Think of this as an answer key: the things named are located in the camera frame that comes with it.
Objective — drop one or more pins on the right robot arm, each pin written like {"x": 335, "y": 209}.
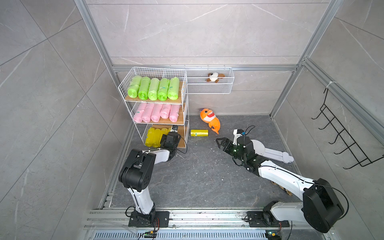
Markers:
{"x": 318, "y": 205}

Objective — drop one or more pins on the green roll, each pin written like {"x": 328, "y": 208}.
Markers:
{"x": 162, "y": 93}
{"x": 173, "y": 91}
{"x": 144, "y": 88}
{"x": 134, "y": 86}
{"x": 153, "y": 89}

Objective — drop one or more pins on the brown patterned object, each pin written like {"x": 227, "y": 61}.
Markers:
{"x": 287, "y": 191}

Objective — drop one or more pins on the orange shark plush toy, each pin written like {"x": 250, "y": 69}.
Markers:
{"x": 209, "y": 117}

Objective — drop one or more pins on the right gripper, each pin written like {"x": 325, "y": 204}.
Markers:
{"x": 226, "y": 141}

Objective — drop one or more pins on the black wall hook rack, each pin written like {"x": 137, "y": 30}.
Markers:
{"x": 349, "y": 144}

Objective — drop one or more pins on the white wire wall basket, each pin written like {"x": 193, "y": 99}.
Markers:
{"x": 196, "y": 78}

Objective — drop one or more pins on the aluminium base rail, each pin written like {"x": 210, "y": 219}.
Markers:
{"x": 196, "y": 224}

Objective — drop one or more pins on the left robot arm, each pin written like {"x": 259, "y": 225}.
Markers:
{"x": 136, "y": 173}

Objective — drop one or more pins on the brown white plush toy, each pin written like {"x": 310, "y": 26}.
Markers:
{"x": 215, "y": 77}

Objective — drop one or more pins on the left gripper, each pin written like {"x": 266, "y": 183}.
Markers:
{"x": 163, "y": 141}

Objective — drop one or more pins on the white wire three-tier shelf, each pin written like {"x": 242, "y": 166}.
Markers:
{"x": 157, "y": 100}

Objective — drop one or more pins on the pink roll small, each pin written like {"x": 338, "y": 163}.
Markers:
{"x": 139, "y": 112}

